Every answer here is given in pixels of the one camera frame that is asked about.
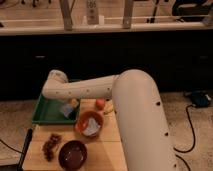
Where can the dark brown bowl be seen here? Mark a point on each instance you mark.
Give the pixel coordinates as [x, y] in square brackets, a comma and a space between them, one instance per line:
[72, 155]

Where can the black rod at table edge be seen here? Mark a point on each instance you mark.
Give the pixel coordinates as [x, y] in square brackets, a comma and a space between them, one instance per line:
[27, 141]

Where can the orange bowl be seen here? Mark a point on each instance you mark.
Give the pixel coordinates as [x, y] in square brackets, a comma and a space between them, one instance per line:
[83, 121]

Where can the green plastic tray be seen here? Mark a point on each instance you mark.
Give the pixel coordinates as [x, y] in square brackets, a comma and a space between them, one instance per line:
[54, 112]

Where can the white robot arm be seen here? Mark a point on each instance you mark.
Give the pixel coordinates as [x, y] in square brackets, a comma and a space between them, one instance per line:
[139, 113]

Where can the black power adapter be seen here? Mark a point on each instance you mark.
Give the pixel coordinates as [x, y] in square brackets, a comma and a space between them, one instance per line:
[200, 99]

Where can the bunch of red grapes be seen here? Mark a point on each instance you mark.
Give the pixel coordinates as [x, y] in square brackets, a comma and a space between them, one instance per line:
[49, 145]

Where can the yellow banana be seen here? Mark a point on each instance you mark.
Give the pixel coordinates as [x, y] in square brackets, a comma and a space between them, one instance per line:
[108, 110]

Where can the white wooden shelf frame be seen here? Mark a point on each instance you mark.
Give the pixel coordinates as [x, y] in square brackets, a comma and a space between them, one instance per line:
[96, 16]

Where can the white crumpled paper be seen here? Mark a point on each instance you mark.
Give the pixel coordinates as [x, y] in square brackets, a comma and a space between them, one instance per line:
[92, 127]

